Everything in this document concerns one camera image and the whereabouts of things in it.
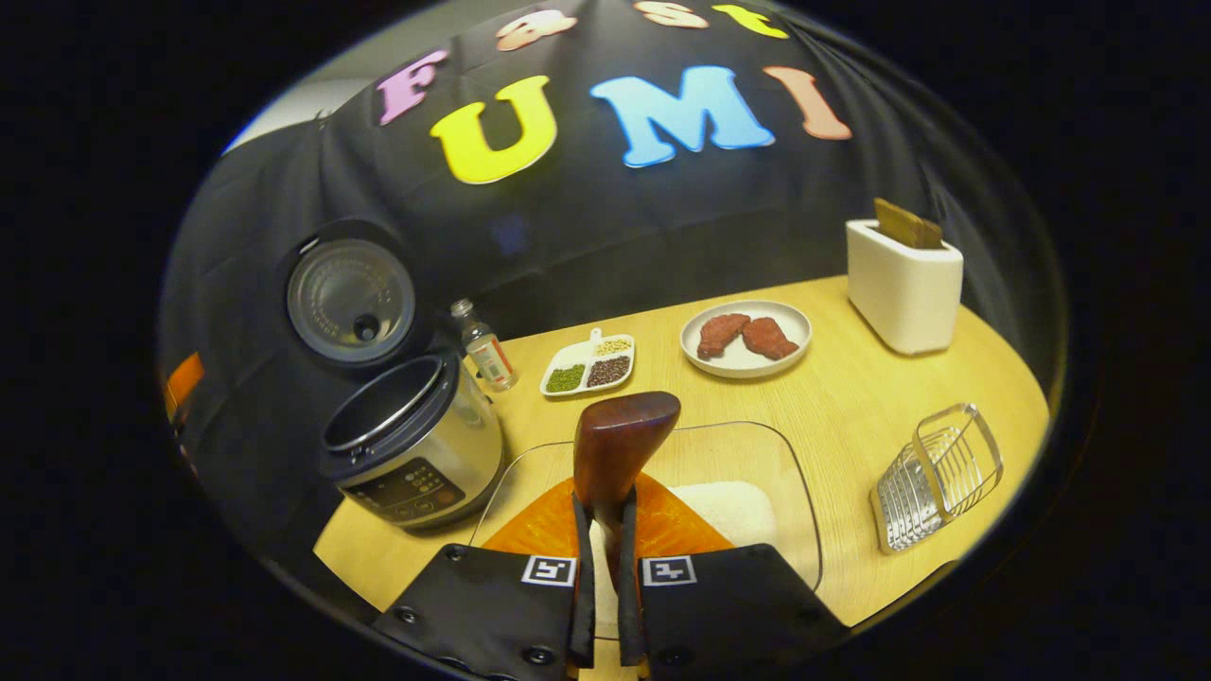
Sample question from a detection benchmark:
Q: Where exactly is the white divided bean dish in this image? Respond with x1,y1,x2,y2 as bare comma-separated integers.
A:
539,328,637,398

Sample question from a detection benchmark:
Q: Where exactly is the white round plate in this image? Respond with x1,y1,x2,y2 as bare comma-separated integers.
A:
679,300,814,380

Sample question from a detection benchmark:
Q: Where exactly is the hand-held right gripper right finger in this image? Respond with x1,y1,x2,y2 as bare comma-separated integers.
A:
617,473,850,681

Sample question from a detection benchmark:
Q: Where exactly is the white box utensil holder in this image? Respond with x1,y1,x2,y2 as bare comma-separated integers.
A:
846,218,965,357

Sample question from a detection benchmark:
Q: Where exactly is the clear glass rice dish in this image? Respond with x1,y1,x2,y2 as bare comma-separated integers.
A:
468,421,824,644

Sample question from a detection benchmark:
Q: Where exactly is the clear ribbed chopstick holder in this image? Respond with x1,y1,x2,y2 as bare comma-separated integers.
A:
869,402,1005,555

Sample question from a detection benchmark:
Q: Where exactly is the silver black rice cooker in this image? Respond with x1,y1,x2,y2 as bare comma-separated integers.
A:
284,219,507,533

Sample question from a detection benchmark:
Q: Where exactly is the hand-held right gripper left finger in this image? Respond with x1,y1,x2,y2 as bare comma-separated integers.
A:
371,476,599,681

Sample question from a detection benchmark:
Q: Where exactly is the small clear glass bottle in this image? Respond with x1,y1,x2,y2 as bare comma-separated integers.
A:
449,299,519,393

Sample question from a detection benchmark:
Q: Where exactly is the red meat piece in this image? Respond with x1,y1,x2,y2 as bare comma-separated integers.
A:
696,313,752,361
741,317,800,361

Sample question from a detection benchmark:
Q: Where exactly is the brown wooden spoon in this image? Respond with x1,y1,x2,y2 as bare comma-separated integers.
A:
572,391,682,592

